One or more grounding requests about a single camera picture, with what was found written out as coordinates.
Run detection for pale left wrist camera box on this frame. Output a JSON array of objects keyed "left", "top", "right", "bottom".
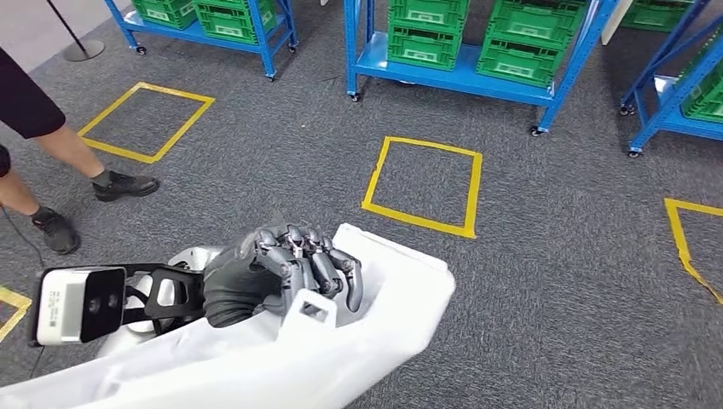
[{"left": 34, "top": 266, "right": 128, "bottom": 347}]

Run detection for person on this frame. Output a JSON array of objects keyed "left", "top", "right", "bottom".
[{"left": 0, "top": 48, "right": 161, "bottom": 256}]

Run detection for black stanchion grey base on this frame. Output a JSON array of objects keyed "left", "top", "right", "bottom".
[{"left": 46, "top": 0, "right": 107, "bottom": 62}]

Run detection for blue metal shelf rack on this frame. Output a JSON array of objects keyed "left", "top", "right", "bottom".
[
  {"left": 618, "top": 0, "right": 723, "bottom": 159},
  {"left": 343, "top": 0, "right": 622, "bottom": 138},
  {"left": 104, "top": 0, "right": 298, "bottom": 81}
]

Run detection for white plastic car part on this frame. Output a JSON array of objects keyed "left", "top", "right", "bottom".
[{"left": 0, "top": 222, "right": 456, "bottom": 409}]

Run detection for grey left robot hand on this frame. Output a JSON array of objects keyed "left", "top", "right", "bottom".
[{"left": 202, "top": 222, "right": 364, "bottom": 315}]

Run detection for yellow floor tape square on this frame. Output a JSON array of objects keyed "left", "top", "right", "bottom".
[
  {"left": 0, "top": 285, "right": 33, "bottom": 343},
  {"left": 77, "top": 81, "right": 217, "bottom": 164},
  {"left": 664, "top": 197, "right": 723, "bottom": 306},
  {"left": 361, "top": 136, "right": 484, "bottom": 240}
]

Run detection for white table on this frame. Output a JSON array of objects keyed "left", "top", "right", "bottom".
[{"left": 600, "top": 0, "right": 635, "bottom": 46}]

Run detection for black floor cable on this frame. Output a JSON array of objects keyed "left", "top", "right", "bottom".
[{"left": 0, "top": 207, "right": 48, "bottom": 268}]

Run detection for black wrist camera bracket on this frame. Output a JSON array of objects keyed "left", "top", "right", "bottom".
[{"left": 115, "top": 262, "right": 207, "bottom": 334}]

